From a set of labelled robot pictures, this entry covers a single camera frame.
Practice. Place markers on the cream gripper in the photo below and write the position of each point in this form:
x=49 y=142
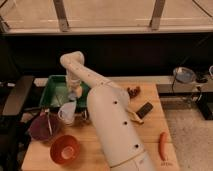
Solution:
x=74 y=85

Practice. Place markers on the blue sponge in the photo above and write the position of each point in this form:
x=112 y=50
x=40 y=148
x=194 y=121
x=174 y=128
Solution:
x=72 y=96

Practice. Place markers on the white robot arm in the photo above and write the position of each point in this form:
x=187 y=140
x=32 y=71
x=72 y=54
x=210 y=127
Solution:
x=107 y=103

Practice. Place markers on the green plastic tray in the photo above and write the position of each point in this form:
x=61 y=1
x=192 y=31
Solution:
x=55 y=93

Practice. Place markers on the clear measuring cup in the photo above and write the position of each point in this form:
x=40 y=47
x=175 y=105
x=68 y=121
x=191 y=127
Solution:
x=66 y=112

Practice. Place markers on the small metal cup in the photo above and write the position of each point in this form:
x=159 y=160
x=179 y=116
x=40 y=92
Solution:
x=85 y=115

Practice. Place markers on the metal spoon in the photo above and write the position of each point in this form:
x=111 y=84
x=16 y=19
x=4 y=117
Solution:
x=48 y=120

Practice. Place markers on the dark red grapes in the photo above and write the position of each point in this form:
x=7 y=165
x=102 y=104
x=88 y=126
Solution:
x=133 y=92

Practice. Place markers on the orange bowl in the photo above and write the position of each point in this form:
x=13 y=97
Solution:
x=64 y=149

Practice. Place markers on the black rectangular block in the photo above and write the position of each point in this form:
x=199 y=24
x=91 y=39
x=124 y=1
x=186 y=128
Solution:
x=145 y=109

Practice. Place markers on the black chair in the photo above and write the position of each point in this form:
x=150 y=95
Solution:
x=9 y=122

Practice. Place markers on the grey metal bowl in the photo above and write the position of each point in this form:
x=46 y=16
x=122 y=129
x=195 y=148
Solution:
x=184 y=75

